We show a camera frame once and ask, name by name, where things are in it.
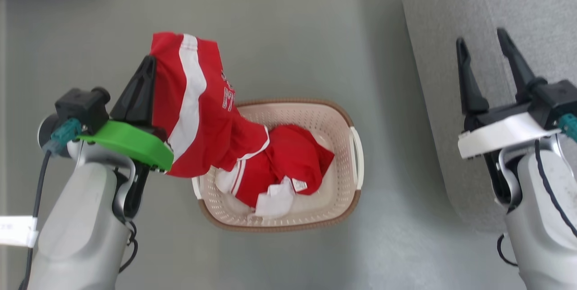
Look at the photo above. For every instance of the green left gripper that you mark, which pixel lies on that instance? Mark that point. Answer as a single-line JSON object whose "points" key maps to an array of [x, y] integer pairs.
{"points": [[128, 143]]}

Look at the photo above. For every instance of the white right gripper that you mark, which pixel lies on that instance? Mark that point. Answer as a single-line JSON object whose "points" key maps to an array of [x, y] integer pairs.
{"points": [[500, 134]]}

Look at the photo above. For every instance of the red jersey wide white stripe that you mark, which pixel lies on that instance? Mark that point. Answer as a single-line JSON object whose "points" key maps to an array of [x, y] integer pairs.
{"points": [[198, 105]]}

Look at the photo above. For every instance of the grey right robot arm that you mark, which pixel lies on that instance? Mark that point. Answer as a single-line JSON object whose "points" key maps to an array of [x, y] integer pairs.
{"points": [[541, 218]]}

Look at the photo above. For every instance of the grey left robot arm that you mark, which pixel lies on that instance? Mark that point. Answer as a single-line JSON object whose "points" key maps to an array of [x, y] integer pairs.
{"points": [[81, 227]]}

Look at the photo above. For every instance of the cream perforated laundry basket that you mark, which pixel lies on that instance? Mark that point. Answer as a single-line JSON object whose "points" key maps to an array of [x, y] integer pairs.
{"points": [[333, 200]]}

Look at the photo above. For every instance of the grey fabric sofa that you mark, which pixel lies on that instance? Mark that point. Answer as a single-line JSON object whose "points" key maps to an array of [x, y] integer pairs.
{"points": [[451, 78]]}

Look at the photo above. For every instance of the white paper tag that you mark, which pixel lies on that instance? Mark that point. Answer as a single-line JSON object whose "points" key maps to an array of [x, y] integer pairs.
{"points": [[16, 231]]}

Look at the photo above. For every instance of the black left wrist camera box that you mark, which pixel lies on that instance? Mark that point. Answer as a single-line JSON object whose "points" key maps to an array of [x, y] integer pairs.
{"points": [[83, 107]]}

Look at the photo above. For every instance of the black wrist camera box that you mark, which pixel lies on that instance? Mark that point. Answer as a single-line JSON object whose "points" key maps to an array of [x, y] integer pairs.
{"points": [[83, 107], [556, 100]]}

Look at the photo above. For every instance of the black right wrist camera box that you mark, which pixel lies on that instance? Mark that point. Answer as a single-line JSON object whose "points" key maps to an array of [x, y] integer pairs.
{"points": [[556, 100]]}

